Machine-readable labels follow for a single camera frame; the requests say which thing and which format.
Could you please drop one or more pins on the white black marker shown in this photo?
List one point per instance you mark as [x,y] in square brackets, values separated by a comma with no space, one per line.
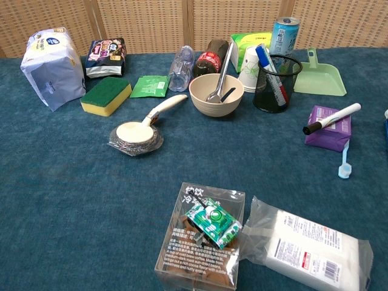
[333,118]

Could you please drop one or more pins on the black mesh pen holder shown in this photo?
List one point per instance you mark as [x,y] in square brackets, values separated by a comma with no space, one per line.
[266,98]

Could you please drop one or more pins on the blue marker pen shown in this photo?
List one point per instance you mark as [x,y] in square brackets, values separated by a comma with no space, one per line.
[264,57]

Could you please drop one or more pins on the beige bowl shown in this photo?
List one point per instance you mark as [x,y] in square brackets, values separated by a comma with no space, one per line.
[212,107]

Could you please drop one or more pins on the green foil sachet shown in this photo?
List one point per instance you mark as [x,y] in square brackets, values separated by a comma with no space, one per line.
[149,87]

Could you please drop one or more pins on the clear empty plastic bottle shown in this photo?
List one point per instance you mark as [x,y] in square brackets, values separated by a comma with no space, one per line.
[181,71]

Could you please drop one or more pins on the metal spoon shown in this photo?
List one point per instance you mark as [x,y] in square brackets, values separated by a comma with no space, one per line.
[223,75]

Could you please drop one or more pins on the green toy tank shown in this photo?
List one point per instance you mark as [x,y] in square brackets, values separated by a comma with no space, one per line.
[216,224]

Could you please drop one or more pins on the cola bottle with red label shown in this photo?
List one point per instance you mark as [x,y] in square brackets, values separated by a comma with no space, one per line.
[208,60]

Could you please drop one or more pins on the white paper cup stack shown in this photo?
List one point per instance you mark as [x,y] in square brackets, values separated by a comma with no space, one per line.
[249,72]

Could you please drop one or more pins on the green and yellow sponge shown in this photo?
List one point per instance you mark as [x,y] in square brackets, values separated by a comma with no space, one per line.
[106,95]

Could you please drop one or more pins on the clear plastic coffee box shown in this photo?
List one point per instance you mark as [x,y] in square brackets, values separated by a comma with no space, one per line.
[182,257]

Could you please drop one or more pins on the green tissue box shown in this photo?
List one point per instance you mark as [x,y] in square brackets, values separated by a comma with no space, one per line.
[245,41]

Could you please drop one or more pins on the black snack bag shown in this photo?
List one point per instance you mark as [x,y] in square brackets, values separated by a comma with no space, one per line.
[104,57]

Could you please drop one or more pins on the wicker folding screen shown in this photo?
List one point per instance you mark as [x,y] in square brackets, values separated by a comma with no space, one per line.
[145,21]

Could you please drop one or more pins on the purple tissue pack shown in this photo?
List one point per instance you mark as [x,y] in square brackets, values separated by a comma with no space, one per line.
[327,136]

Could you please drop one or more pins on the light blue drink can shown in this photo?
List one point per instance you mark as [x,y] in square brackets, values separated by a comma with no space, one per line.
[283,34]

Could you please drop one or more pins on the light green dustpan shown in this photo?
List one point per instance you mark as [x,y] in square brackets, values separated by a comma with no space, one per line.
[321,80]

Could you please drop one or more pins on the light blue toothbrush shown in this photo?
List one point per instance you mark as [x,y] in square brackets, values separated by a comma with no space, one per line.
[345,171]

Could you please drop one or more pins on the white pads in plastic bag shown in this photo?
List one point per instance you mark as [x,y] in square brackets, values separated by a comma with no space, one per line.
[306,251]

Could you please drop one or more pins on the white tissue paper pack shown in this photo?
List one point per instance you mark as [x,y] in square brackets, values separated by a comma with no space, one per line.
[53,69]

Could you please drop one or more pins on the blue and white object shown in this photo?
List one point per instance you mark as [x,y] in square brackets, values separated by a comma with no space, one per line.
[386,127]

